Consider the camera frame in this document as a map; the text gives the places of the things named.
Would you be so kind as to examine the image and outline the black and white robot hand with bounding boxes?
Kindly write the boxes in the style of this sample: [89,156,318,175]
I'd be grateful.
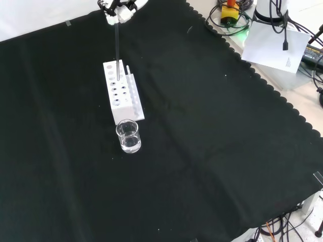
[97,0,139,25]

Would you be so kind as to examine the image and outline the black power adapter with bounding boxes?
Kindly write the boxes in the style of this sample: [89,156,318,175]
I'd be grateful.
[301,43,323,67]

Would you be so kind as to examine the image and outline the clear glass beaker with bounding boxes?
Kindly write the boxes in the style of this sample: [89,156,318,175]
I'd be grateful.
[115,120,142,154]

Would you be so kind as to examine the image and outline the yellow stop button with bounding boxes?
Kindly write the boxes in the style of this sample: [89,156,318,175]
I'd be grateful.
[220,0,240,27]

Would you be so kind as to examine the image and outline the black tripod leg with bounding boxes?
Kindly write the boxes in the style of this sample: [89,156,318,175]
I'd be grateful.
[314,218,323,237]

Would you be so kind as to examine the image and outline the white test tube rack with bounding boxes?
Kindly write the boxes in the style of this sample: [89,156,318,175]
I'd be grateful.
[102,59,146,126]

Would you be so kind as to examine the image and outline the black bench cloth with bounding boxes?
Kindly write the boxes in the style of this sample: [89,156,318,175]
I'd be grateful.
[0,0,323,242]

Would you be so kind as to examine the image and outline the black plug cable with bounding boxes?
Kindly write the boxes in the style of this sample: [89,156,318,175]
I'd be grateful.
[268,0,290,52]

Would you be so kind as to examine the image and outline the clear glass rod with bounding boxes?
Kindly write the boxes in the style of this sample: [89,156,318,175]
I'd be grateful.
[115,22,121,82]

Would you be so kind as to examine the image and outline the orange cable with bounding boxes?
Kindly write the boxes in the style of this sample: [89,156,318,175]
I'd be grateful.
[265,220,276,242]

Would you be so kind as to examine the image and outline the white paper sheet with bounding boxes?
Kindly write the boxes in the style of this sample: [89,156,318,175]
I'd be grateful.
[241,21,311,75]

